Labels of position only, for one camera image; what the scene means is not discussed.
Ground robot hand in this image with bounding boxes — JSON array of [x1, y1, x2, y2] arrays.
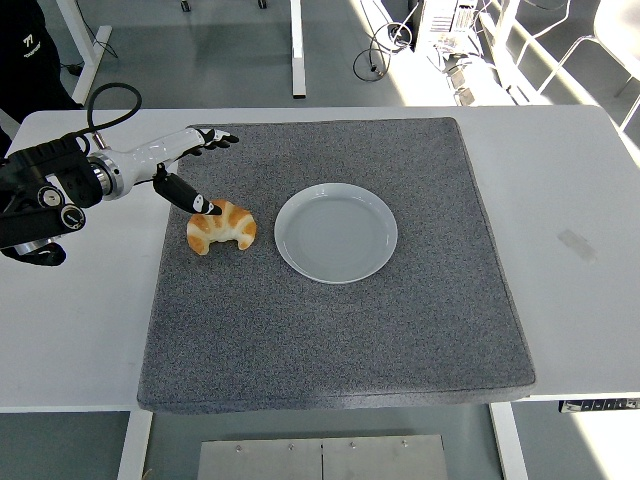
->
[[117, 127, 240, 217]]

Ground golden croissant bread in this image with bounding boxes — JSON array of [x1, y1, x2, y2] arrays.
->
[[186, 198, 258, 257]]

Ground round grey plate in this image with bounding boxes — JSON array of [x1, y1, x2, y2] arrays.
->
[[273, 182, 400, 286]]

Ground grey metal plate with screws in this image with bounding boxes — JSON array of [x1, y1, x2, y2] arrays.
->
[[197, 433, 449, 480]]

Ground white desk leg with foot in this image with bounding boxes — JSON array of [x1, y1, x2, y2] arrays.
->
[[54, 0, 114, 104]]

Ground person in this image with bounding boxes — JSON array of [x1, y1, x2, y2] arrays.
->
[[0, 0, 84, 156]]

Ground white narrow desk leg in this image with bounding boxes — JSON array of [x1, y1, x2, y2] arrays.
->
[[288, 0, 307, 99]]

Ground grey speckled mat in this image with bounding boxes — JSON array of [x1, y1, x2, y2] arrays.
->
[[136, 116, 537, 415]]

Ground white table leg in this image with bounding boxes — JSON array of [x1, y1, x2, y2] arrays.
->
[[488, 401, 530, 480], [116, 410, 154, 480]]

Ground white power strip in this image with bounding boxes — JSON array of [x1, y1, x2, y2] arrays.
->
[[444, 54, 484, 106]]

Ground grey tape strip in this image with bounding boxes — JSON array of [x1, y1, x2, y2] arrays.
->
[[557, 228, 599, 264]]

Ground white chair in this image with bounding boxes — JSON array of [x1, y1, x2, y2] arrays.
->
[[514, 0, 640, 131]]

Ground table height control panel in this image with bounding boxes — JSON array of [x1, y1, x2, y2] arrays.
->
[[558, 397, 640, 414]]

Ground thin black floor cable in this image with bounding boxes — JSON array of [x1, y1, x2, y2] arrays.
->
[[58, 37, 121, 77]]

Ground black coiled floor cable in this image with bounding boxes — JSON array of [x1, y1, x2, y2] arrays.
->
[[352, 19, 416, 80]]

